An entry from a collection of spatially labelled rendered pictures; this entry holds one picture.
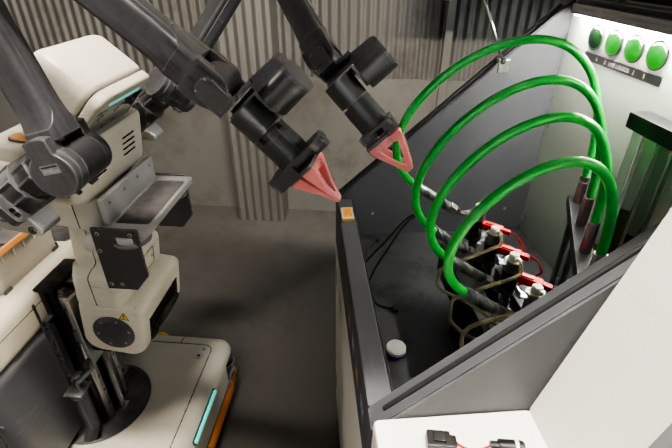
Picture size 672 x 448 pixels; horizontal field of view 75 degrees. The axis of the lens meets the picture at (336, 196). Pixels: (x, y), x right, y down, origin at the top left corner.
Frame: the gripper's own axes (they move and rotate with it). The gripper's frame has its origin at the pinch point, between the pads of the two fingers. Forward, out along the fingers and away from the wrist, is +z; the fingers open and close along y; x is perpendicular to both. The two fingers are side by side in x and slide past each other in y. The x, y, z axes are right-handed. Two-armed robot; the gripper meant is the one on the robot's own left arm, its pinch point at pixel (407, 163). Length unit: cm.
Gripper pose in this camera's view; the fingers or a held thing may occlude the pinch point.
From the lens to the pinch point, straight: 80.7
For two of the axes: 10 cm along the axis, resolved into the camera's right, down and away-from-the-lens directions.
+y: 1.5, -2.9, 9.5
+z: 6.6, 7.4, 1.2
